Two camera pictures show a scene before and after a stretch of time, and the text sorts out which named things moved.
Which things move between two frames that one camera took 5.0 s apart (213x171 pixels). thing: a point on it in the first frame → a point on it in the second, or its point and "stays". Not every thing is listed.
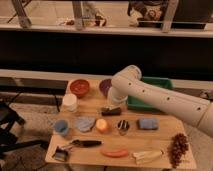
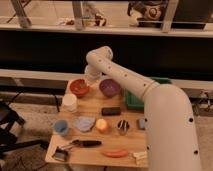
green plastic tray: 135,102 stays
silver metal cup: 123,126 stays
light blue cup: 61,127 stays
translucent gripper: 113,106 → 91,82
